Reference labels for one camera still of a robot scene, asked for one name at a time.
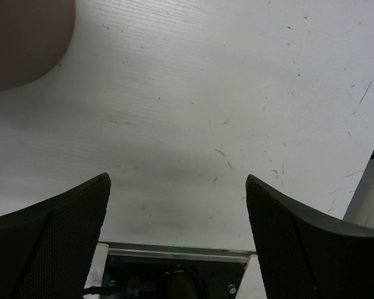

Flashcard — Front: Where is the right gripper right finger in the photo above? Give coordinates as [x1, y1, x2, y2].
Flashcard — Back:
[246, 174, 374, 298]

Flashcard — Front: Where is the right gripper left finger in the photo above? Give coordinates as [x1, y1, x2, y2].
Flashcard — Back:
[0, 173, 111, 298]

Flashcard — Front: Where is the dark red plastic bin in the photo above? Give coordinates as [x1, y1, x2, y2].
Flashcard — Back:
[0, 0, 76, 92]

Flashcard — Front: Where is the right aluminium frame rail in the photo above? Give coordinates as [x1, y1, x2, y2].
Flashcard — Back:
[343, 151, 374, 228]

